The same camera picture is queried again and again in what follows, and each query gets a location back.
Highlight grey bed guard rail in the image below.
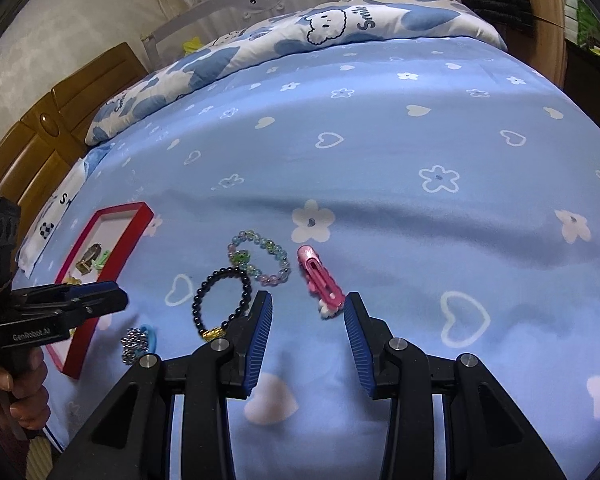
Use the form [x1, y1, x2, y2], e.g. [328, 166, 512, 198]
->
[140, 0, 407, 68]

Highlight red shallow box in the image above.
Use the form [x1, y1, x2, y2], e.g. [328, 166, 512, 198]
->
[47, 202, 155, 380]

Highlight wooden wardrobe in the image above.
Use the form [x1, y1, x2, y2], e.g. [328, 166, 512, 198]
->
[510, 0, 569, 87]

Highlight pink hair clip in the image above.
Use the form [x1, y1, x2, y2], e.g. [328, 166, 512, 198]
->
[298, 245, 347, 320]

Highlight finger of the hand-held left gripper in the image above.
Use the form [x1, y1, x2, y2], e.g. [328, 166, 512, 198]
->
[55, 280, 129, 322]
[11, 282, 82, 308]

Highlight white printed pillow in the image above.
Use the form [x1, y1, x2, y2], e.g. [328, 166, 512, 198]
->
[19, 142, 117, 277]

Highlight person's left hand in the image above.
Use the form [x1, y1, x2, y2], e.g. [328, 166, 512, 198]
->
[0, 345, 49, 442]

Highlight stack of green packets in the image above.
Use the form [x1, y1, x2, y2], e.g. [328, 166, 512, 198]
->
[562, 0, 600, 57]

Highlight dark side cabinet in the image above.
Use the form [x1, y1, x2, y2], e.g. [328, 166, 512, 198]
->
[562, 42, 600, 141]

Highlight wooden headboard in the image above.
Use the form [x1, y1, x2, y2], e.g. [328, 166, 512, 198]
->
[0, 42, 149, 222]

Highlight black bead bracelet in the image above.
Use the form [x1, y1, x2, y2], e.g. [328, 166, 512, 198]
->
[192, 266, 254, 343]

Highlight grey mesh band watch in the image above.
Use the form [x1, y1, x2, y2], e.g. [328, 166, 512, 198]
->
[75, 244, 103, 274]

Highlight clear pastel bead bracelet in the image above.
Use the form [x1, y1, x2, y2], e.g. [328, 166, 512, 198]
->
[227, 230, 291, 287]

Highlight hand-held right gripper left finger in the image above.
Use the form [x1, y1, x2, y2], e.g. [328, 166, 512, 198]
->
[47, 290, 274, 480]

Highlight blue cloud print quilt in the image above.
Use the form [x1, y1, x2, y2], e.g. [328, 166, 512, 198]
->
[85, 0, 509, 147]

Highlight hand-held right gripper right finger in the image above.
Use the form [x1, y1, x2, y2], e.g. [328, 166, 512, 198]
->
[343, 291, 568, 480]

